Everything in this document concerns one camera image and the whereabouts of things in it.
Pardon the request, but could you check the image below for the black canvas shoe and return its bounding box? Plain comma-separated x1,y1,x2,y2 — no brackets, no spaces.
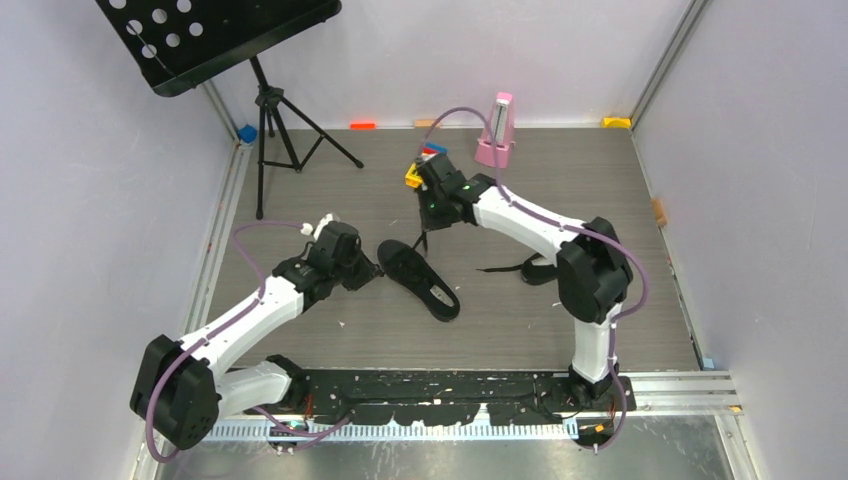
377,231,461,323
480,253,558,286

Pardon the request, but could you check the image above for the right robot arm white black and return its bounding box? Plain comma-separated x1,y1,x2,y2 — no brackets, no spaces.
405,153,633,411

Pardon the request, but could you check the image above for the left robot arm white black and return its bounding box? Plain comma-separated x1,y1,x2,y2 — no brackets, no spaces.
129,214,380,462

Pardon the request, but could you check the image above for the yellow toy brick block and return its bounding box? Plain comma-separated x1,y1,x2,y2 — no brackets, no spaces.
404,142,448,189

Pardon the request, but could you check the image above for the tan wooden block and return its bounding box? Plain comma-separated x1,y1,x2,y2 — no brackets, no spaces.
413,119,442,128

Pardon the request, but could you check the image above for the pink metronome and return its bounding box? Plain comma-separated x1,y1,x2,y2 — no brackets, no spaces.
474,92,515,169

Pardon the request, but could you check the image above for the blue corner block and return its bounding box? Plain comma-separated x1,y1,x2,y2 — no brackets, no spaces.
238,125,258,144

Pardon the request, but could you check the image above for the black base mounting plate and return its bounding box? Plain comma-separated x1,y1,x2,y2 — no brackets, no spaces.
264,369,636,426

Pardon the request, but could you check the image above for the yellow corner block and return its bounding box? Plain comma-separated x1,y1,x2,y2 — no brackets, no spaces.
601,117,632,130

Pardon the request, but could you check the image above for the wooden block right edge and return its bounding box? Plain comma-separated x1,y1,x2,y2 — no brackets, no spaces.
651,198,668,228

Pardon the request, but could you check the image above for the black music stand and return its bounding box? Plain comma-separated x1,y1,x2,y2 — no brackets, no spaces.
96,0,364,219

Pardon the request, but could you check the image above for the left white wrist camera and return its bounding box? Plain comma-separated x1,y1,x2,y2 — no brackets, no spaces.
300,212,338,241

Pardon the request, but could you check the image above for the orange block at wall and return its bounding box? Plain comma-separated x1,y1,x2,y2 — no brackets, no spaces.
349,121,377,131

